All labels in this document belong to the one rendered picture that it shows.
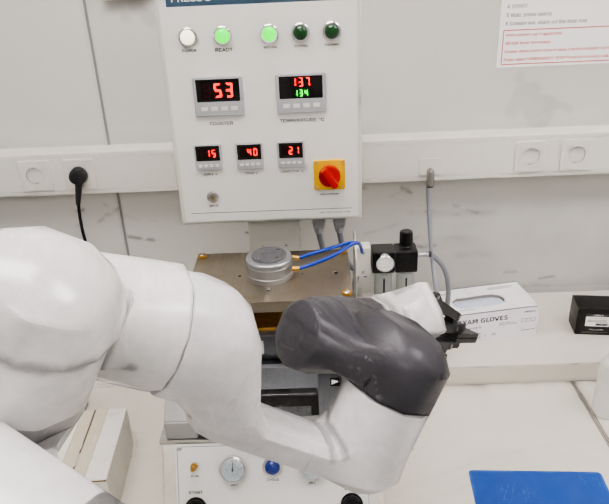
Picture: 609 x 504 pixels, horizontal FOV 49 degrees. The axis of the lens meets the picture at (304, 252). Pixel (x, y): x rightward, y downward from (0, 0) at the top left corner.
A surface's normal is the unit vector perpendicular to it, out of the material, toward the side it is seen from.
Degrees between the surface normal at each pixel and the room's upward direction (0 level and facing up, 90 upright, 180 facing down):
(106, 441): 3
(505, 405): 0
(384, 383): 66
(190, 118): 90
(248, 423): 101
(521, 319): 90
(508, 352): 0
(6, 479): 22
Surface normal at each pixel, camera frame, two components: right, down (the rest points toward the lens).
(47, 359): 0.40, 0.47
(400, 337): -0.03, -0.65
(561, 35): 0.00, 0.44
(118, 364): 0.58, 0.49
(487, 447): -0.04, -0.90
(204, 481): -0.02, 0.02
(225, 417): 0.19, 0.64
